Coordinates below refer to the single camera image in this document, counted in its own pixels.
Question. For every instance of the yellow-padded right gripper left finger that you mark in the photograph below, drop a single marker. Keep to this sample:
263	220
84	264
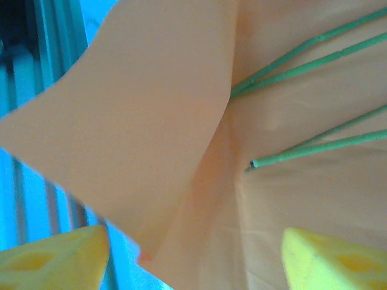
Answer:
45	262

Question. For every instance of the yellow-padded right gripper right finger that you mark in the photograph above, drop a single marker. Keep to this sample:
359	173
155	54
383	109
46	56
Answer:
338	262

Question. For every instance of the blue artificial flower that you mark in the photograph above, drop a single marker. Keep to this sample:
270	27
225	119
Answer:
320	37

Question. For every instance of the aluminium front frame rails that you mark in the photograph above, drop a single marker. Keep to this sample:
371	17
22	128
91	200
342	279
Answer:
51	39

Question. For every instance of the orange wrapping paper sheet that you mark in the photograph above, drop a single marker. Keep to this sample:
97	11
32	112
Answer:
151	121

